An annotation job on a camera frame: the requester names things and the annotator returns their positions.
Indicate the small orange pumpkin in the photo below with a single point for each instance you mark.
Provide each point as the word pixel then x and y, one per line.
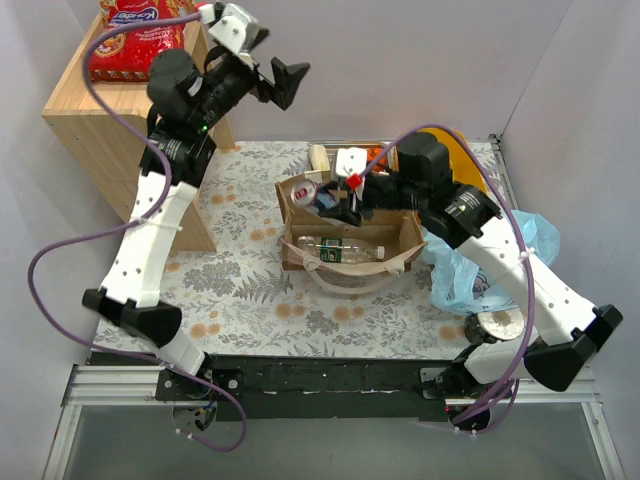
pixel 374 152

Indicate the small silver bottle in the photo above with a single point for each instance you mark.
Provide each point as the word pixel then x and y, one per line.
pixel 313 197

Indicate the metal tray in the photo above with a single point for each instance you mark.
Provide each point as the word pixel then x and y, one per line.
pixel 332 147

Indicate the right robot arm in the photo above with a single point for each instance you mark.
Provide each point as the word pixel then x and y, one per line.
pixel 563 330

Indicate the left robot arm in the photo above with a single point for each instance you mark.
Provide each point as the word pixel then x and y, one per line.
pixel 187 102

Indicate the yellow plastic basket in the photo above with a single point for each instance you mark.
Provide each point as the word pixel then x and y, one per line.
pixel 465 160

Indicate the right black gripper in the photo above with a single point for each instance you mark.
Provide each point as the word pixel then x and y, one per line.
pixel 360 201

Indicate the blue cartoon plastic bag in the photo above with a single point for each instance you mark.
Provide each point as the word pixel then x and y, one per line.
pixel 460 286

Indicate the white green leek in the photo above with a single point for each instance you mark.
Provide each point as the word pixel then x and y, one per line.
pixel 319 158

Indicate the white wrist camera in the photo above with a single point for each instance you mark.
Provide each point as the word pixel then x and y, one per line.
pixel 232 27
pixel 348 166

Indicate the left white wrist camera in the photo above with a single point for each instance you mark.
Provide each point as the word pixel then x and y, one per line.
pixel 232 27

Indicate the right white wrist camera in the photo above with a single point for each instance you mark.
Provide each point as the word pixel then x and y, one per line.
pixel 348 166

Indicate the red cookie snack packet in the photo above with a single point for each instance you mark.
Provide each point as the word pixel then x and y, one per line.
pixel 127 57

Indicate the grey tape roll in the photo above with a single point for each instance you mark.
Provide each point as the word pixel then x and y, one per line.
pixel 493 327

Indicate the green label bottle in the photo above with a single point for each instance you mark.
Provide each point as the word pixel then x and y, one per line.
pixel 341 250

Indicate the wooden shelf unit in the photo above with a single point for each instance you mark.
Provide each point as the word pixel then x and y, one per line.
pixel 109 153

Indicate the floral table mat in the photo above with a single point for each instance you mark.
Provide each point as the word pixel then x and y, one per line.
pixel 238 299

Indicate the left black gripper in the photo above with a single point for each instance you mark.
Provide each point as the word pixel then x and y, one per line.
pixel 263 83

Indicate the brown paper tote bag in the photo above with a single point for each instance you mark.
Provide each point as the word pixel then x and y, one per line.
pixel 396 233

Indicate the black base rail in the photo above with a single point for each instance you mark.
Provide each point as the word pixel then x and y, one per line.
pixel 270 387

